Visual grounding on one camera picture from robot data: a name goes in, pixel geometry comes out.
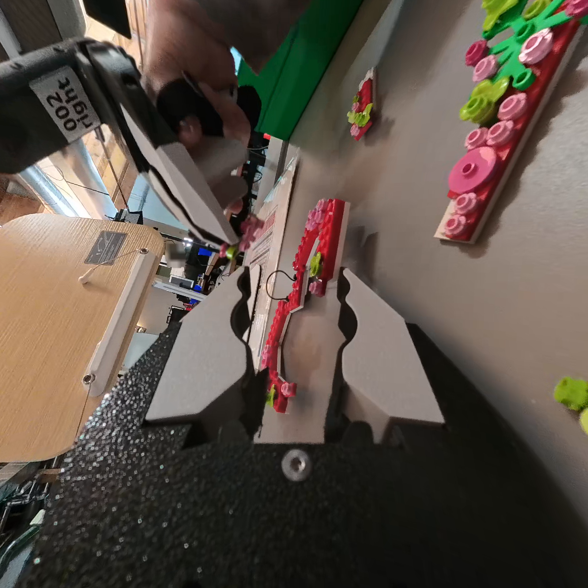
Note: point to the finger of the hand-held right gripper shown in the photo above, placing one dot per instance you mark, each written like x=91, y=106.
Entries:
x=138, y=138
x=193, y=183

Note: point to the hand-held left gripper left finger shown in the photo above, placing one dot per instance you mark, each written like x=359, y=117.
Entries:
x=202, y=363

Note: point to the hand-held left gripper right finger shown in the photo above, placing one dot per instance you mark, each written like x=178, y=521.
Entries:
x=390, y=367

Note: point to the pink lego flower stem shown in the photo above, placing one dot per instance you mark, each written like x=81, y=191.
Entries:
x=250, y=229

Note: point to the short red flowered lego arc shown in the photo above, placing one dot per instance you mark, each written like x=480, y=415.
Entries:
x=278, y=399

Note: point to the lime double flower lego piece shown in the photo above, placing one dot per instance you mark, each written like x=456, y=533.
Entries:
x=572, y=393

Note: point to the bent flowered lego strip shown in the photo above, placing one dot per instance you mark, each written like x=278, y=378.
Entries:
x=365, y=99

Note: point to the long flowered lego strip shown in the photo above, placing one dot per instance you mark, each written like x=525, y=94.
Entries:
x=468, y=170

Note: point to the person's right hand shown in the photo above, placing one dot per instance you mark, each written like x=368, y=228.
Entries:
x=193, y=41

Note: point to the printed instruction sheet in sleeve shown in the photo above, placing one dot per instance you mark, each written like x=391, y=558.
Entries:
x=268, y=225

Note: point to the black hanging panel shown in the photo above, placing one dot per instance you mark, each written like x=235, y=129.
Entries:
x=108, y=16

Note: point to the green plastic box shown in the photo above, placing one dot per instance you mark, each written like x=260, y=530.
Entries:
x=298, y=69

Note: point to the light wooden board with label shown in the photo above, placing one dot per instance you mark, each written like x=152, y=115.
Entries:
x=46, y=344

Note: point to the silver ventilation duct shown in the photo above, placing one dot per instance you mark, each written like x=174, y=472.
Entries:
x=69, y=183

